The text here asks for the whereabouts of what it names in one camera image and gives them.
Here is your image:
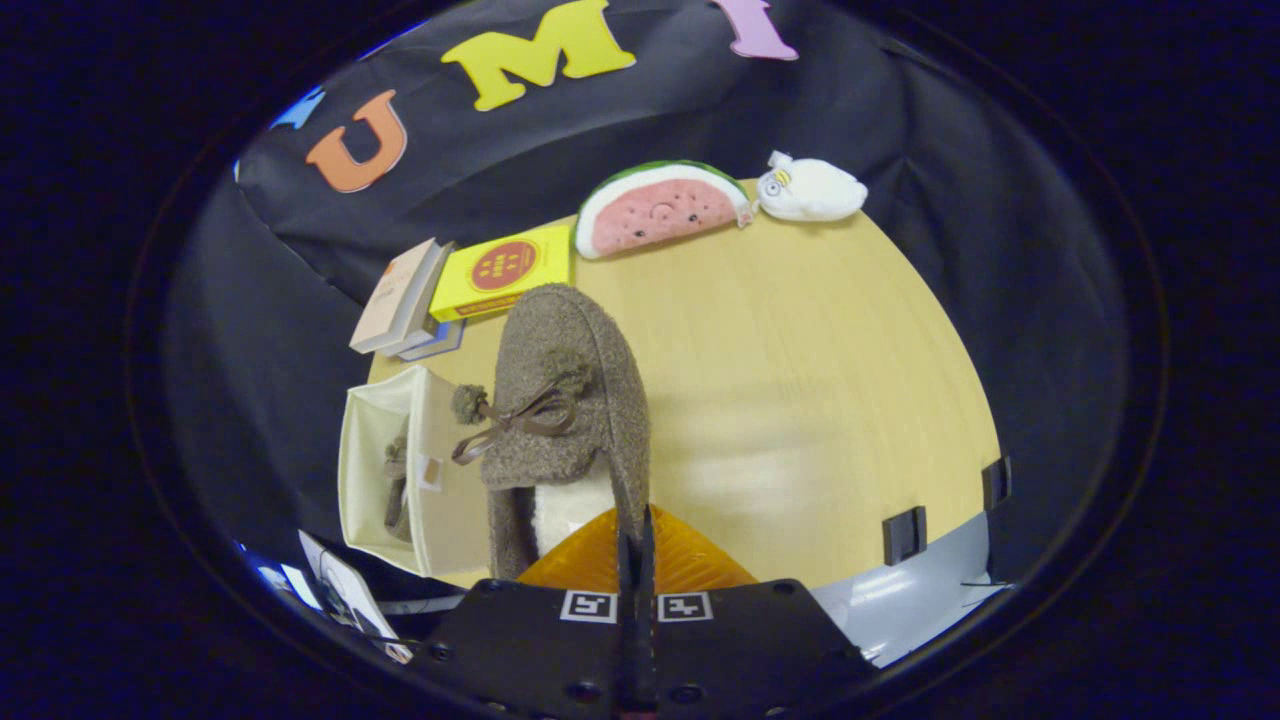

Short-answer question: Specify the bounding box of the dark blue glossy magazine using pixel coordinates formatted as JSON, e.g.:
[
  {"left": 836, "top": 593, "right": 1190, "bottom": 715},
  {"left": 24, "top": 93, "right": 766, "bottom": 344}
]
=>
[{"left": 238, "top": 540, "right": 326, "bottom": 613}]

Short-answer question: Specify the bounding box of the pale grey book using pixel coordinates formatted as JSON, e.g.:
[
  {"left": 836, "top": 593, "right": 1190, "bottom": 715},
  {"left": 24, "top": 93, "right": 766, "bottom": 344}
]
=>
[{"left": 385, "top": 242, "right": 456, "bottom": 359}]

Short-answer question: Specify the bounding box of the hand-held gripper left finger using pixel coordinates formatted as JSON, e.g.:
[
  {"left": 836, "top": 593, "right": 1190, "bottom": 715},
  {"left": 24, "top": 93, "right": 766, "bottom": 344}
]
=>
[{"left": 410, "top": 505, "right": 639, "bottom": 720}]

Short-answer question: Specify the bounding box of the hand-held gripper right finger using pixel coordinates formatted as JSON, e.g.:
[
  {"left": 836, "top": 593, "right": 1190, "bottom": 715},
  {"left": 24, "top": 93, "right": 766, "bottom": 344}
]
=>
[{"left": 640, "top": 503, "right": 876, "bottom": 720}]

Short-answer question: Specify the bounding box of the white plush toy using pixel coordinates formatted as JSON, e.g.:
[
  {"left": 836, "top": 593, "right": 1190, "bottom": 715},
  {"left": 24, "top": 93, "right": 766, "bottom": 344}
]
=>
[{"left": 752, "top": 150, "right": 869, "bottom": 223}]

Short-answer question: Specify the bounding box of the brown fuzzy slipper shoe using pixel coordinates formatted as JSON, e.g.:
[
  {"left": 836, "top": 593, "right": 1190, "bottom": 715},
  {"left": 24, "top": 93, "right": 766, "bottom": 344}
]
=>
[
  {"left": 383, "top": 420, "right": 426, "bottom": 544},
  {"left": 450, "top": 283, "right": 652, "bottom": 581}
]

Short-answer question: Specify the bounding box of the cream fabric storage box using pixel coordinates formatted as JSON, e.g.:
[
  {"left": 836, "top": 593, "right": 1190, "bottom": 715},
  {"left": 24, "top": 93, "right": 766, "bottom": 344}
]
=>
[{"left": 337, "top": 365, "right": 496, "bottom": 579}]

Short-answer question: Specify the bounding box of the white paper leaflet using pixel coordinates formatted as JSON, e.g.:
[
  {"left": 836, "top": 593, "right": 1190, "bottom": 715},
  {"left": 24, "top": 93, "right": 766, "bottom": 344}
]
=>
[{"left": 298, "top": 530, "right": 413, "bottom": 664}]

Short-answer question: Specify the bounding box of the yellow book with red circle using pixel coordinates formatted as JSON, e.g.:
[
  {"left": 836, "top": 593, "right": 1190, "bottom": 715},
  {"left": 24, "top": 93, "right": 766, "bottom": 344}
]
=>
[{"left": 429, "top": 224, "right": 573, "bottom": 323}]

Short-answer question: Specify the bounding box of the black backdrop cloth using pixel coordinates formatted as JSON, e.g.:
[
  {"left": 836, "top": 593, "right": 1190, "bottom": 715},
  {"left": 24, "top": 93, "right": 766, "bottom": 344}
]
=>
[{"left": 165, "top": 0, "right": 1131, "bottom": 601}]

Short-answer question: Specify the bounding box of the blue cover book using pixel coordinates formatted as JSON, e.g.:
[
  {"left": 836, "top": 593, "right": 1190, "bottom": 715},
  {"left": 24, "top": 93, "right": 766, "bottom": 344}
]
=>
[{"left": 400, "top": 318, "right": 466, "bottom": 363}]

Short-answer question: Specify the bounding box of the watermelon slice plush toy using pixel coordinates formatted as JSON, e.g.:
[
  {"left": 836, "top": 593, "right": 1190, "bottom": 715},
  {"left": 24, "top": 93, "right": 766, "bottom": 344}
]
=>
[{"left": 575, "top": 160, "right": 753, "bottom": 261}]

